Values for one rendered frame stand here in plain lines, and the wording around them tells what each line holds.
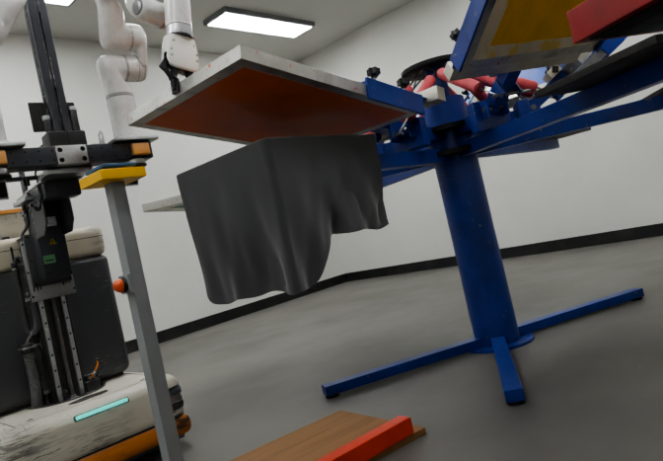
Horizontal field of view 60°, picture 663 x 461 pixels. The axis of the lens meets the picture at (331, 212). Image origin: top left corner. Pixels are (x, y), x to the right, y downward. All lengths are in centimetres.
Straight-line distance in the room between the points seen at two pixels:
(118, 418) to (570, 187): 479
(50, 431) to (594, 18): 202
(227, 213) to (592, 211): 470
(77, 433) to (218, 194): 96
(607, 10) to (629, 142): 424
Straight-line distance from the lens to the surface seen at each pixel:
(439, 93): 210
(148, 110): 186
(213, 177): 174
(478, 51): 209
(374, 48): 719
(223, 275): 180
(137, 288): 165
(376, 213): 185
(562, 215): 610
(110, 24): 222
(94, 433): 224
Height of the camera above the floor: 66
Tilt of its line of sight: 2 degrees up
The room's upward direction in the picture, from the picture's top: 13 degrees counter-clockwise
